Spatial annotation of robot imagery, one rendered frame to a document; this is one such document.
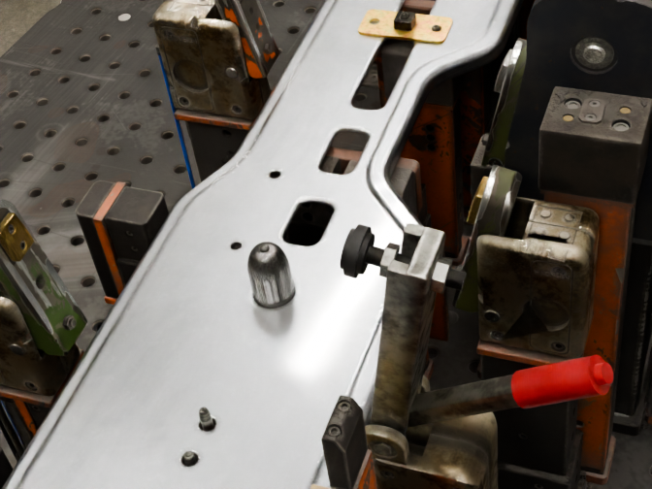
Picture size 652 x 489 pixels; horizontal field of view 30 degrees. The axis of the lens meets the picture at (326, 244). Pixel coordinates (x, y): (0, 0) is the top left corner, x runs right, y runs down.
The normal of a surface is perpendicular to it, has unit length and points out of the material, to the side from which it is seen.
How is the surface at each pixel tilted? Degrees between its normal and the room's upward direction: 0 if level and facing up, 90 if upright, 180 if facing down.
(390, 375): 90
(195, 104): 90
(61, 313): 78
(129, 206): 0
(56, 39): 0
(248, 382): 0
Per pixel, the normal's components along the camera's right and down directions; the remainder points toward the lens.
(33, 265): 0.89, 0.02
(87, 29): -0.11, -0.70
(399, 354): -0.33, 0.70
